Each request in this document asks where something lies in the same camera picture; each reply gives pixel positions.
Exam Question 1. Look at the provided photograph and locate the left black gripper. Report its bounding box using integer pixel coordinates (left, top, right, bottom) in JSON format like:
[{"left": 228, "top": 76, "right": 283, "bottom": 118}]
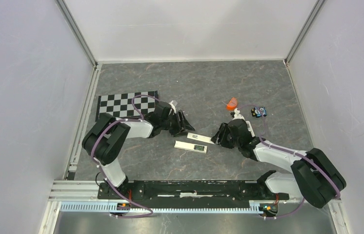
[{"left": 161, "top": 110, "right": 195, "bottom": 137}]

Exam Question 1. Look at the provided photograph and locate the white long remote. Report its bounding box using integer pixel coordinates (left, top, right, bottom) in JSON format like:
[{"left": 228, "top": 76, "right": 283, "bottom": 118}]
[{"left": 187, "top": 133, "right": 215, "bottom": 144}]

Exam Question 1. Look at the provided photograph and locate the white rectangular block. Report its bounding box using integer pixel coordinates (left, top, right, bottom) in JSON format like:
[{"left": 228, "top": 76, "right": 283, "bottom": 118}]
[{"left": 174, "top": 141, "right": 207, "bottom": 154}]

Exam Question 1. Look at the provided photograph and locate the beige remote control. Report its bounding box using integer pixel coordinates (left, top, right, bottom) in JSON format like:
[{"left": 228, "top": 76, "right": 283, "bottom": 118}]
[{"left": 246, "top": 120, "right": 256, "bottom": 137}]

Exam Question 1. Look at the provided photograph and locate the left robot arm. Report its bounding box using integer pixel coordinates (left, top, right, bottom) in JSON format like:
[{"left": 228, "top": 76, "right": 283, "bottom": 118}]
[{"left": 81, "top": 101, "right": 195, "bottom": 199}]

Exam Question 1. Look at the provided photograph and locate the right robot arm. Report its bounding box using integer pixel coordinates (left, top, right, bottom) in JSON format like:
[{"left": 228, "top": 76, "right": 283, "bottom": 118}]
[{"left": 211, "top": 119, "right": 347, "bottom": 208}]

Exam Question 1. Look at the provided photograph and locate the orange semicircular piece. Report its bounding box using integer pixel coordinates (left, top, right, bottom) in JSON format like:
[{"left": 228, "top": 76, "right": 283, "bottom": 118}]
[{"left": 226, "top": 97, "right": 238, "bottom": 111}]

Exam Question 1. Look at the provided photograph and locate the black white checkerboard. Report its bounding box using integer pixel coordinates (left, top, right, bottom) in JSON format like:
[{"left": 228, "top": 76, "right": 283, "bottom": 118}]
[{"left": 95, "top": 90, "right": 159, "bottom": 121}]

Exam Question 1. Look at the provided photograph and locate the blue owl toy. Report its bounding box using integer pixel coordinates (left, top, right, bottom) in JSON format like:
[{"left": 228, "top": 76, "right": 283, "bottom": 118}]
[{"left": 251, "top": 107, "right": 267, "bottom": 118}]

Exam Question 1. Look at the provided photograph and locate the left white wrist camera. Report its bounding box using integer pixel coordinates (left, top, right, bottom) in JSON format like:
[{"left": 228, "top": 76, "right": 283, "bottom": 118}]
[{"left": 168, "top": 100, "right": 178, "bottom": 114}]

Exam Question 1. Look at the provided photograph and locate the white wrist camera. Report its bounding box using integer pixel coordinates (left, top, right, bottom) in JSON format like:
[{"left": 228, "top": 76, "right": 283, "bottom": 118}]
[
  {"left": 230, "top": 108, "right": 245, "bottom": 120},
  {"left": 168, "top": 100, "right": 178, "bottom": 114}
]

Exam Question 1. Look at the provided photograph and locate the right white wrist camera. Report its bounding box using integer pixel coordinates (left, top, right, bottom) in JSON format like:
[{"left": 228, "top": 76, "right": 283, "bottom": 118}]
[{"left": 230, "top": 108, "right": 245, "bottom": 120}]

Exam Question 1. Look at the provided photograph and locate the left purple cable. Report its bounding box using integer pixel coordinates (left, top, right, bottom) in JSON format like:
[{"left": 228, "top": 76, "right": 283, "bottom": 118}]
[{"left": 90, "top": 94, "right": 160, "bottom": 219}]

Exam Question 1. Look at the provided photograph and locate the purple cable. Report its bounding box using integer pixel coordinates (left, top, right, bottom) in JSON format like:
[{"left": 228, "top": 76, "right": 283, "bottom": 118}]
[
  {"left": 237, "top": 104, "right": 342, "bottom": 219},
  {"left": 90, "top": 94, "right": 160, "bottom": 219}
]

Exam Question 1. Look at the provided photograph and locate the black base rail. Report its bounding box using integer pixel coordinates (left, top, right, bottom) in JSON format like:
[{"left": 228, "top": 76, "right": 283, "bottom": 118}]
[{"left": 98, "top": 179, "right": 289, "bottom": 209}]

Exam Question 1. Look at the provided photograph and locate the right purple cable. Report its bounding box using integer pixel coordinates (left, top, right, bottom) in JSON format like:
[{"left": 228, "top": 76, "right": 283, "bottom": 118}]
[{"left": 237, "top": 104, "right": 342, "bottom": 219}]

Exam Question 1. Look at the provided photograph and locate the white slotted cable duct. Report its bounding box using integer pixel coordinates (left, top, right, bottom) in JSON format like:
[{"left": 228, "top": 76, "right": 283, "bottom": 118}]
[{"left": 60, "top": 201, "right": 273, "bottom": 215}]

